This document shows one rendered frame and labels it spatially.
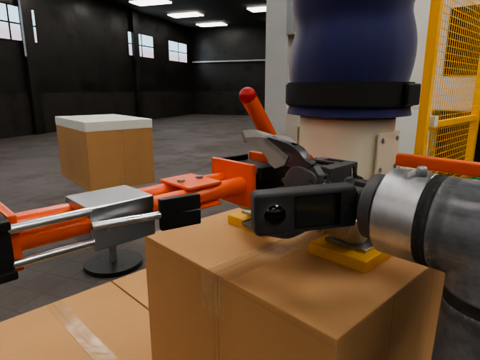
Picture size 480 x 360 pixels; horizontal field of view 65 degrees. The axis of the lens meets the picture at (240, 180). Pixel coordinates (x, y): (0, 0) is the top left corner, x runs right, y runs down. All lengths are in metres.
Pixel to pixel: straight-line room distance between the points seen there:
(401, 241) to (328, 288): 0.17
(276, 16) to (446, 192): 1.89
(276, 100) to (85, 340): 1.53
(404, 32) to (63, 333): 1.08
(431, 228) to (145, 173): 2.15
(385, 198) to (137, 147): 2.07
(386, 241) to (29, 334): 1.04
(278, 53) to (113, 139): 1.05
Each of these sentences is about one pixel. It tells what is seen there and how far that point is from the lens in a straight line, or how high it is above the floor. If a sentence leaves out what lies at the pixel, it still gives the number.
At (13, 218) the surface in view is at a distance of 0.36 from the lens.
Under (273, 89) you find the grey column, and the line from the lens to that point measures 2.16.
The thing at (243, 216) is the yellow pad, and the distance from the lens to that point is 0.71.
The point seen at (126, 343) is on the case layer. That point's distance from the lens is 1.12.
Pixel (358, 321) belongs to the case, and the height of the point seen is 0.94.
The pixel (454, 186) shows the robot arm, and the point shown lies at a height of 1.11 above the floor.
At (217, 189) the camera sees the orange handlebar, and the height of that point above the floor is 1.08.
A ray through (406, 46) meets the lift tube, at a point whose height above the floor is 1.26.
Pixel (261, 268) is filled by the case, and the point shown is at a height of 0.94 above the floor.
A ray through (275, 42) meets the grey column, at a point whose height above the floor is 1.44.
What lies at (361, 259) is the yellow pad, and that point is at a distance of 0.57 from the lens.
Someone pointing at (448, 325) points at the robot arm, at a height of 0.99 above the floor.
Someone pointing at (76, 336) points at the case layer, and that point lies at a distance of 1.19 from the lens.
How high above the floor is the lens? 1.20
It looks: 14 degrees down
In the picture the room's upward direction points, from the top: straight up
